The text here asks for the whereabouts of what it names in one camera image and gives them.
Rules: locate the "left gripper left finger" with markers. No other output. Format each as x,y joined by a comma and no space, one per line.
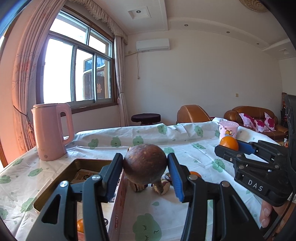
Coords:
58,217

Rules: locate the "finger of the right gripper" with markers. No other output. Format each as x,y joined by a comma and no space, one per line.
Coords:
249,166
265,150

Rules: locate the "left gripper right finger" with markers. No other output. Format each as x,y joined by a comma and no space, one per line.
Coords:
231,218

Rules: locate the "orange tangerine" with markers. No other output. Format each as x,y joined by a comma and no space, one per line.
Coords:
230,143
80,226
195,173

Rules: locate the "large purple passion fruit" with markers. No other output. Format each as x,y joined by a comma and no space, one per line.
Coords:
144,164

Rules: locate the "striped cake piece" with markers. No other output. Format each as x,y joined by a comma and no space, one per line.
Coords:
137,187
161,187

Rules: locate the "person's right hand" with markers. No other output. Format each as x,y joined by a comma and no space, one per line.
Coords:
266,210

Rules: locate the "paper leaflet in box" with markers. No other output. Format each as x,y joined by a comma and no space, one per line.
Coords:
82,175

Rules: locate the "brown leather sofa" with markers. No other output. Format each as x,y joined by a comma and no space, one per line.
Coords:
278,134

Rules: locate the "pink tin box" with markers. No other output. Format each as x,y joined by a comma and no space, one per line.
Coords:
112,210

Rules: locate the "pink floral cushion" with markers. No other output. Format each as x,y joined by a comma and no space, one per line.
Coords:
269,122
254,124

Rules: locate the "red decorated shelf rack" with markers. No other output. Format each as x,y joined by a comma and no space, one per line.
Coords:
283,111

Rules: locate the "pink cartoon cup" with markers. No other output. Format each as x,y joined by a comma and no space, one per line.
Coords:
228,128

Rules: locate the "orange tangerine back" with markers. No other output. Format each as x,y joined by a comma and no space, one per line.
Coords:
195,173

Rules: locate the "white green patterned tablecloth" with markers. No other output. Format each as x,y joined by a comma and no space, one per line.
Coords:
192,143

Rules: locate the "brown leather armchair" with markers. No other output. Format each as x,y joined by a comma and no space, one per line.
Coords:
192,114

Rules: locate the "pink electric kettle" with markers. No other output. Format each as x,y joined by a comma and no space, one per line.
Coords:
50,141

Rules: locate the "dark round stool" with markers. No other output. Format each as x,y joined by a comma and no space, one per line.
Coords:
146,118

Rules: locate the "sliding glass window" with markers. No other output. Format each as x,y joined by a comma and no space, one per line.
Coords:
76,64

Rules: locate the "pink curtain right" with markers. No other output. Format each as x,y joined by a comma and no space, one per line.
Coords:
119,57

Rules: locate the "pink curtain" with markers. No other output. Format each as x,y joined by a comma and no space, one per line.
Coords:
32,26
119,57

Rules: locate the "pink curtain left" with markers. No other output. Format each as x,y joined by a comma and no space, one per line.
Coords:
32,26

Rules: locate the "white wall air conditioner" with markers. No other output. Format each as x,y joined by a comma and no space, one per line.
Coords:
153,45

